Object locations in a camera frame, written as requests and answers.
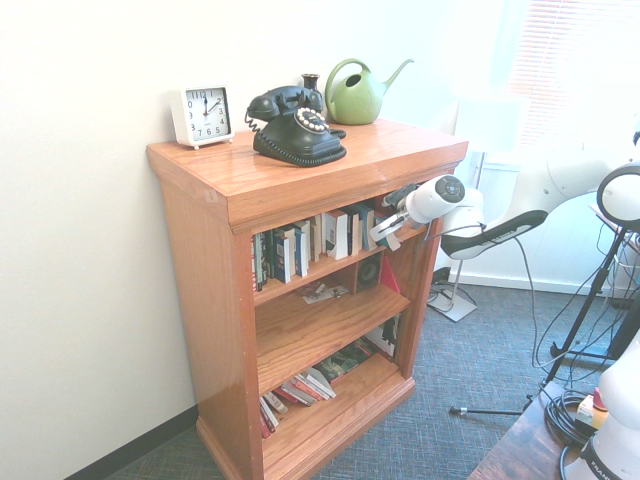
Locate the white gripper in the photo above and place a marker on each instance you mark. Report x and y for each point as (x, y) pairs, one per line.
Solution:
(390, 226)

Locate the green plastic watering can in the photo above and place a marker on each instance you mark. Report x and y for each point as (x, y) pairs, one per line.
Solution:
(355, 107)

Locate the small wooden speaker box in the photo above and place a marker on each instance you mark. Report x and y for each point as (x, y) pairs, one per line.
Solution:
(370, 272)

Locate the black tan-paged book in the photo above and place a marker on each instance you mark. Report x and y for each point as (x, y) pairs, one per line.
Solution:
(314, 240)

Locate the white red slim book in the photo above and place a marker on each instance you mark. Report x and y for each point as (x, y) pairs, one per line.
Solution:
(269, 422)

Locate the white book red dots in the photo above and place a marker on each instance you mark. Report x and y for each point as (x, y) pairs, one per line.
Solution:
(320, 382)

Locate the light wooden board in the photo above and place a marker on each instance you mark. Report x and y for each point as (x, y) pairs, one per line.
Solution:
(607, 215)

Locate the camouflage cover book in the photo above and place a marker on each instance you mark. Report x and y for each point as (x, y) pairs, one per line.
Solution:
(345, 362)

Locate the thin black paperback book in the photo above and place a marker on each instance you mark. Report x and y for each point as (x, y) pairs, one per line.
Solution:
(353, 232)

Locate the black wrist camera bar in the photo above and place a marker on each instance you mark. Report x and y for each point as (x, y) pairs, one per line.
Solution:
(398, 195)

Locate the dark wooden table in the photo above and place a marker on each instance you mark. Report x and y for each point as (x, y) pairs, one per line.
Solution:
(520, 450)

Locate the dark green spine book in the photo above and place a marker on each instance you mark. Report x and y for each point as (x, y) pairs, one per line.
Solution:
(268, 256)

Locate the red yellow emergency stop button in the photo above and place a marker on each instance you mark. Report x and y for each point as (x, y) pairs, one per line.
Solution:
(587, 412)

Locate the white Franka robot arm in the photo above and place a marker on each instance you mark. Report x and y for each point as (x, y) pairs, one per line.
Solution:
(570, 180)

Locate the white blue spine book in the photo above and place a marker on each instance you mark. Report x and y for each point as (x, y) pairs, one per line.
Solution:
(301, 250)

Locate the black book white label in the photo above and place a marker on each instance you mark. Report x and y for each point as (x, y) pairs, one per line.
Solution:
(282, 260)

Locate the red triangular folder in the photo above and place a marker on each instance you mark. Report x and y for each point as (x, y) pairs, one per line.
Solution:
(390, 279)

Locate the red spine slim book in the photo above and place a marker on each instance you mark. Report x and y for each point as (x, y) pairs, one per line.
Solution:
(300, 391)

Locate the white panel floor stand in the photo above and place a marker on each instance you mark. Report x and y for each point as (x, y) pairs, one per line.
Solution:
(457, 310)

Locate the black camera tripod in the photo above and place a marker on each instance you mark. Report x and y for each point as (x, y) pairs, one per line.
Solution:
(585, 300)

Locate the blue cover paperback book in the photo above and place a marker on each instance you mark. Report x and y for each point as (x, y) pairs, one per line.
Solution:
(366, 222)

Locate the window blinds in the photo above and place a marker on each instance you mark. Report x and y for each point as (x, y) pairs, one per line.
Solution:
(575, 40)

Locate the black glossy vase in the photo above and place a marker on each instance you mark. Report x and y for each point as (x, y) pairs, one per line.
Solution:
(310, 82)

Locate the thick white paperback book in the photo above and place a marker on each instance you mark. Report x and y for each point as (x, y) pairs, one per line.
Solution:
(337, 235)

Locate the black white cover book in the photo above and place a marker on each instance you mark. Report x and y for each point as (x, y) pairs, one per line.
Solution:
(387, 337)

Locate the white square alarm clock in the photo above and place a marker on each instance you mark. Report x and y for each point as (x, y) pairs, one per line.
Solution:
(205, 112)

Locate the wooden bookshelf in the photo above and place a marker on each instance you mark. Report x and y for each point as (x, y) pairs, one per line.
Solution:
(210, 300)

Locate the loose printed paper cards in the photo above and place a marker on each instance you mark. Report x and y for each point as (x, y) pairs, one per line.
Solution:
(320, 293)

